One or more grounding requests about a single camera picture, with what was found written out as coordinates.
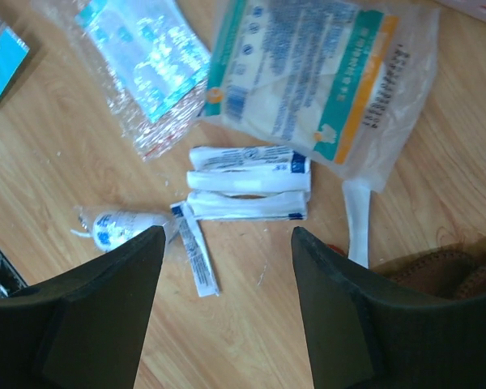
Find pink plastic basket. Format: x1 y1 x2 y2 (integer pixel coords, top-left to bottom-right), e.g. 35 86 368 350
437 0 486 23

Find small bandage roll packet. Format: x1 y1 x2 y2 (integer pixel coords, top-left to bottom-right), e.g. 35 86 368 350
71 206 178 252

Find small round copper tin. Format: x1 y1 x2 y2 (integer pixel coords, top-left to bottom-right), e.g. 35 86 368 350
327 244 347 258

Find white cotton swab wrapper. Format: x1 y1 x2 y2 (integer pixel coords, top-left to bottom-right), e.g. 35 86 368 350
343 181 371 269

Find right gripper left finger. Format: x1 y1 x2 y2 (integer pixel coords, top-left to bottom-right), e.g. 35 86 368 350
0 226 165 388

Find thin white sachet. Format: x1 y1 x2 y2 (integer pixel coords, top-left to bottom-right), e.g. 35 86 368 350
171 201 220 297

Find teal plaster packet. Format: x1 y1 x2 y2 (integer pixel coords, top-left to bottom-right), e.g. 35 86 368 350
0 3 32 115

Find white swab packets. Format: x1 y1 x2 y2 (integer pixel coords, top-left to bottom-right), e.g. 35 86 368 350
186 146 311 221

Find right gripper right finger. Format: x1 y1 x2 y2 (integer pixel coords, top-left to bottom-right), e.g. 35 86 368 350
292 227 486 388

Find green white bandage packet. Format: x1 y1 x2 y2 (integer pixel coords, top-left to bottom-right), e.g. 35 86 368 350
202 1 440 192

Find brown towel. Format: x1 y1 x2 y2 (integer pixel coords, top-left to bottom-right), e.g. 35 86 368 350
382 237 486 301

